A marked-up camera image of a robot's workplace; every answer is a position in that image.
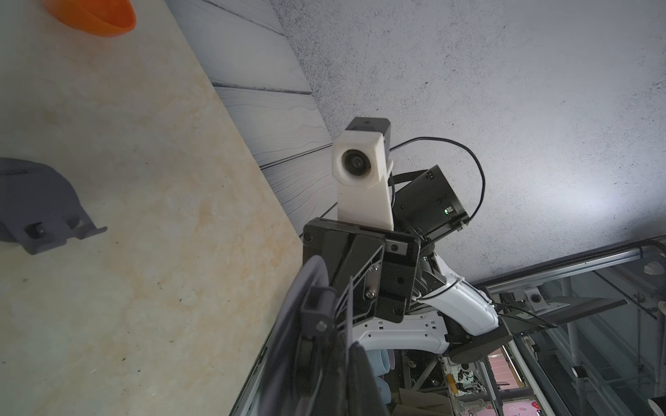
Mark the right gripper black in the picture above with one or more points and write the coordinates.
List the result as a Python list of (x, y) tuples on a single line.
[(373, 271)]

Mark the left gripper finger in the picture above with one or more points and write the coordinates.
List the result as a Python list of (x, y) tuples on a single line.
[(362, 392)]

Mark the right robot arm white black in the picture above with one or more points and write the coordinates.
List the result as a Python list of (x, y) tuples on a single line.
[(447, 315)]

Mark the orange bowl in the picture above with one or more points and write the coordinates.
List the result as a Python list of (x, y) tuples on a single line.
[(105, 18)]

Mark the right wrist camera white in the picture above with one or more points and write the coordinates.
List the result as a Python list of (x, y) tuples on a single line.
[(362, 167)]

